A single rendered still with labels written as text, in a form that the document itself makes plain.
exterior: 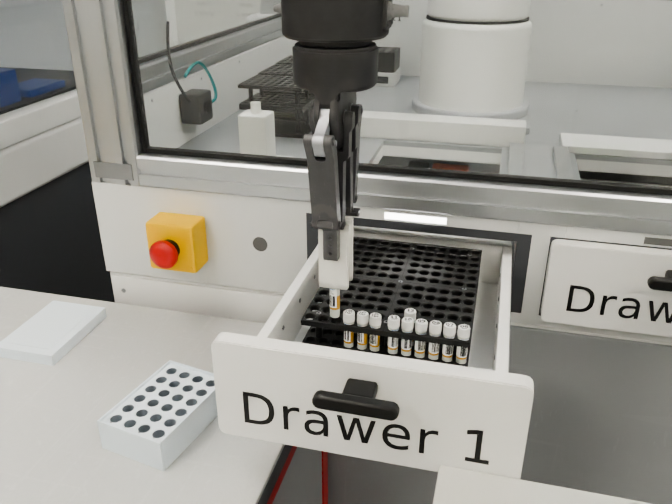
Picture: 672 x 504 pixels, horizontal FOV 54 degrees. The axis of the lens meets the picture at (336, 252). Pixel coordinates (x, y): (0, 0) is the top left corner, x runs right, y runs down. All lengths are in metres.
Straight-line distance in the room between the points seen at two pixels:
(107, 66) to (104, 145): 0.11
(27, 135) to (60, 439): 0.76
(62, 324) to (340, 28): 0.62
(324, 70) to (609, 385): 0.60
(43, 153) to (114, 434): 0.83
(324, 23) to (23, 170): 0.97
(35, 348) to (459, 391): 0.58
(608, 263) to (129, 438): 0.58
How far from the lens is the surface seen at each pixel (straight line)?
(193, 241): 0.92
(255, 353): 0.61
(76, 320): 1.00
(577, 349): 0.93
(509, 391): 0.58
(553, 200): 0.84
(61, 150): 1.52
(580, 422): 1.00
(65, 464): 0.79
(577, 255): 0.85
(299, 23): 0.56
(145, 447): 0.74
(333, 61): 0.56
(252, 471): 0.73
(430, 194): 0.84
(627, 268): 0.86
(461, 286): 0.77
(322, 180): 0.58
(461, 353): 0.69
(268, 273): 0.94
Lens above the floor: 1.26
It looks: 26 degrees down
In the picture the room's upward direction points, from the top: straight up
